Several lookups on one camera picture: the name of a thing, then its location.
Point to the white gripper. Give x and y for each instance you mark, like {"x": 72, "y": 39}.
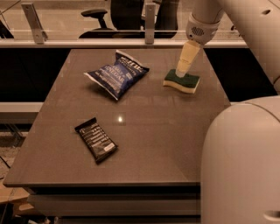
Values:
{"x": 201, "y": 31}

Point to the green and yellow sponge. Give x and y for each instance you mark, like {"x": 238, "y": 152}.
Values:
{"x": 186, "y": 84}

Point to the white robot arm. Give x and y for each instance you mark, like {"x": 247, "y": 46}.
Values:
{"x": 240, "y": 165}

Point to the black office chair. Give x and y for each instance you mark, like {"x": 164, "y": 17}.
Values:
{"x": 128, "y": 22}

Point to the blue vinegar chips bag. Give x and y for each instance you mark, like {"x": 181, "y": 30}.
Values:
{"x": 119, "y": 77}

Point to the brown table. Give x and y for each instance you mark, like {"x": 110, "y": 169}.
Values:
{"x": 159, "y": 132}

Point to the black snack bar wrapper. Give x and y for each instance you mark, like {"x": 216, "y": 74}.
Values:
{"x": 96, "y": 139}

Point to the middle metal railing bracket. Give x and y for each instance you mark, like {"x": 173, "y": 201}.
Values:
{"x": 149, "y": 23}

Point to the metal railing bracket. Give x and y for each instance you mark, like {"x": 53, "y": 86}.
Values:
{"x": 149, "y": 23}
{"x": 38, "y": 33}

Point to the left metal railing bracket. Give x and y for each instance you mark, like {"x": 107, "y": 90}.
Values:
{"x": 38, "y": 33}

